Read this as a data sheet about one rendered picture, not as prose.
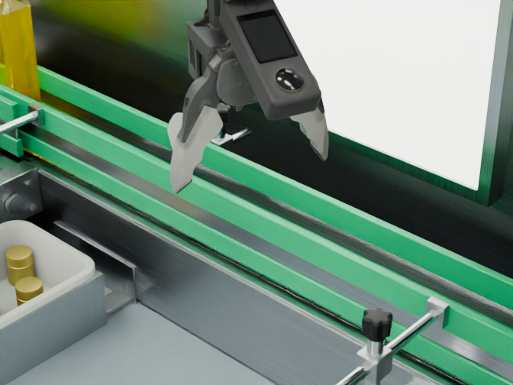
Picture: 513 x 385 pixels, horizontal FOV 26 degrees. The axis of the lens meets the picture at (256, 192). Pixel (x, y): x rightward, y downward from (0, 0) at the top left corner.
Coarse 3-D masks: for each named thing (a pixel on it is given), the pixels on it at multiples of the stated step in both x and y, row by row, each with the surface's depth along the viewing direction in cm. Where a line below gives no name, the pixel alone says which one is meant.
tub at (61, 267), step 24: (0, 240) 145; (24, 240) 146; (48, 240) 143; (0, 264) 146; (48, 264) 144; (72, 264) 140; (0, 288) 146; (48, 288) 145; (72, 288) 135; (24, 312) 130
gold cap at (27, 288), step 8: (24, 280) 139; (32, 280) 139; (40, 280) 139; (16, 288) 138; (24, 288) 138; (32, 288) 138; (40, 288) 138; (16, 296) 139; (24, 296) 138; (32, 296) 138
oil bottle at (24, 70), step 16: (0, 0) 148; (16, 0) 149; (0, 16) 148; (16, 16) 150; (0, 32) 149; (16, 32) 151; (32, 32) 153; (0, 48) 151; (16, 48) 152; (32, 48) 154; (0, 64) 152; (16, 64) 153; (32, 64) 155; (0, 80) 154; (16, 80) 154; (32, 80) 156; (32, 96) 157
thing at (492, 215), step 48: (48, 48) 175; (96, 48) 166; (144, 96) 163; (240, 144) 152; (288, 144) 146; (336, 144) 140; (336, 192) 143; (384, 192) 137; (432, 192) 132; (432, 240) 135; (480, 240) 129
